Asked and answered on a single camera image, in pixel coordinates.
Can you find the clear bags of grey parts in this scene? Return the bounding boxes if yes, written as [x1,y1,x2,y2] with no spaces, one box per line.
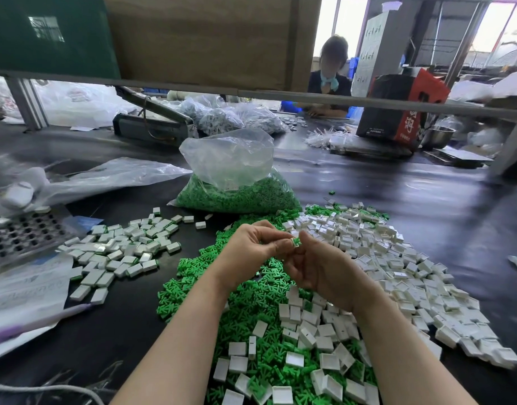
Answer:
[166,93,289,137]

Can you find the grey heat sealer machine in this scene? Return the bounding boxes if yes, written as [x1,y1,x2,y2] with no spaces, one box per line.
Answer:
[112,85,199,147]

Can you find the green board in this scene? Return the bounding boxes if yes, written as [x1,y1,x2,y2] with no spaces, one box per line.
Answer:
[0,0,122,80]

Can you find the brown cardboard board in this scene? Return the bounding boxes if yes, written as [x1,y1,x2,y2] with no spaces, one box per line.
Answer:
[102,0,323,93]

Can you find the metal bowl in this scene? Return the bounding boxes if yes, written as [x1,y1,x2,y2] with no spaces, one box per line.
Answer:
[420,124,457,150]

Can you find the person's right hand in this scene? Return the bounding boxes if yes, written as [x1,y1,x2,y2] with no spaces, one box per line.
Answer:
[283,229,376,313]

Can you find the pile of green plastic parts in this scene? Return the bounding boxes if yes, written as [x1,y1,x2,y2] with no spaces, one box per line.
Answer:
[156,208,390,405]

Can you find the white cabinet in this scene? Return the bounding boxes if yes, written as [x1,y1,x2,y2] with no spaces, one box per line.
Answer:
[350,1,415,98]

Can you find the pile of assembled white caps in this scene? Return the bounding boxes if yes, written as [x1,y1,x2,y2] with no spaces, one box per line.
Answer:
[56,206,215,306]

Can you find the clear bag of green parts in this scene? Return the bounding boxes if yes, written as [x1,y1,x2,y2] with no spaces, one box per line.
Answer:
[168,127,303,215]

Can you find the printed plastic bag with papers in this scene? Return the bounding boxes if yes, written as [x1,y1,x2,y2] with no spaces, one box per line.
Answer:
[0,215,104,364]

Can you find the person's left hand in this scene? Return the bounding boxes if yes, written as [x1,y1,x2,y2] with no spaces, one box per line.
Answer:
[215,220,297,292]

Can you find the red and black cardboard box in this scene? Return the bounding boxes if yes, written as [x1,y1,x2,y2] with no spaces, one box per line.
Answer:
[356,66,451,149]

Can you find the person's left forearm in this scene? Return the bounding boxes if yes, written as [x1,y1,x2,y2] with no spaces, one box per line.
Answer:
[110,269,243,405]

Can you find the white cable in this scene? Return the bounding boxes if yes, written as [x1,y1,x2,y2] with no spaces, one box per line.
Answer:
[0,381,106,405]

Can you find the perforated metal tray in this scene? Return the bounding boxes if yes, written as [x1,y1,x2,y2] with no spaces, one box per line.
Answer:
[0,206,75,270]

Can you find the empty clear plastic bag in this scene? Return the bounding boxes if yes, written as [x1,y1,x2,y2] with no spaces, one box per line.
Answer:
[0,156,192,217]

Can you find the pile of empty white caps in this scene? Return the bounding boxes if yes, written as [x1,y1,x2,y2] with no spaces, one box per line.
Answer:
[212,201,517,405]

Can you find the pile of white plastic strips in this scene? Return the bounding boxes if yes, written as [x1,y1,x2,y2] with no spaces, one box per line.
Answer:
[303,127,356,150]

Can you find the large white plastic bag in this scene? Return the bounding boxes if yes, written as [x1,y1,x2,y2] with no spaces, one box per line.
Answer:
[33,79,137,129]

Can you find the person's right forearm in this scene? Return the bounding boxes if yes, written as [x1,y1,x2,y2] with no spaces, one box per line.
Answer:
[350,291,479,405]

